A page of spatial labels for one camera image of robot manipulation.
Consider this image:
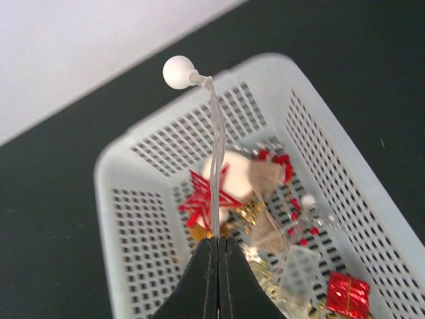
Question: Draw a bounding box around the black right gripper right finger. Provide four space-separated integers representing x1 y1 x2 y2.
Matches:
218 237 284 319

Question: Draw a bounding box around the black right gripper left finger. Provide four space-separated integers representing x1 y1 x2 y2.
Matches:
153 237 218 319

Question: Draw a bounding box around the red star tree topper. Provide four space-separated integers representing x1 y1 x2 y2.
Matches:
179 164 242 231

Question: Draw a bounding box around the gold gift box ornament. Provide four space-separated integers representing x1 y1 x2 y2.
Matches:
186 222 231 242

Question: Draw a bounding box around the gold bell ornament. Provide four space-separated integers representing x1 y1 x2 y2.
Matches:
232 201 266 233

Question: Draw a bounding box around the red gift box ornament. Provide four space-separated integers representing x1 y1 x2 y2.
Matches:
326 271 371 319

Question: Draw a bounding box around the white round foam ornament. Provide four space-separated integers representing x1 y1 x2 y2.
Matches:
201 151 254 225

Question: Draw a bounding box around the burlap bow ornament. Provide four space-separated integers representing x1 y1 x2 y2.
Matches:
248 159 287 256

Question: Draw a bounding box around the red berry sprig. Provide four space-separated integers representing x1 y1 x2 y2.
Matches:
258 149 319 247

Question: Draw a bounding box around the white perforated plastic basket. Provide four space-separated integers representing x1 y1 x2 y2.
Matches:
94 53 424 318

